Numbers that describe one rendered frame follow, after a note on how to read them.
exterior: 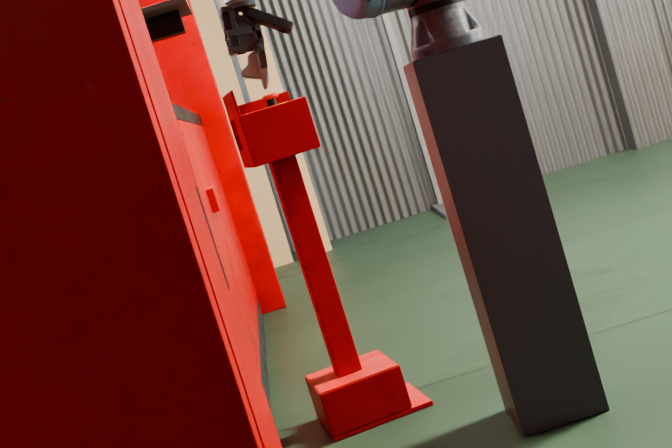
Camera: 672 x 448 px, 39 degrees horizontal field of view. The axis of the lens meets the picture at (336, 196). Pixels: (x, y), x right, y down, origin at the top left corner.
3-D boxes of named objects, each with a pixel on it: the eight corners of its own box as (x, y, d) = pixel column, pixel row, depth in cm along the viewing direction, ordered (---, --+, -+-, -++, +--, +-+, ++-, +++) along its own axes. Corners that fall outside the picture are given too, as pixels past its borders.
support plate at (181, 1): (186, 0, 166) (184, -5, 166) (41, 43, 164) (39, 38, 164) (192, 14, 184) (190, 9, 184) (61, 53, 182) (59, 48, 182)
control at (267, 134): (321, 146, 214) (297, 70, 213) (254, 167, 211) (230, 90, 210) (305, 148, 234) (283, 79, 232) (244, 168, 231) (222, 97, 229)
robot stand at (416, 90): (583, 385, 205) (484, 41, 198) (610, 410, 187) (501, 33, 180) (504, 409, 205) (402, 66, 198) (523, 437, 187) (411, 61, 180)
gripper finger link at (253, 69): (246, 93, 226) (238, 55, 225) (270, 88, 227) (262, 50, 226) (248, 92, 223) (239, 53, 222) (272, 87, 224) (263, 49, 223)
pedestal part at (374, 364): (433, 405, 222) (419, 357, 221) (334, 442, 217) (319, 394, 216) (409, 386, 241) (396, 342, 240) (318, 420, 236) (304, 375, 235)
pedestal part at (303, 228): (362, 369, 225) (295, 153, 220) (339, 378, 224) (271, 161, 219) (356, 364, 231) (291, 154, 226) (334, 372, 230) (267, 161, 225)
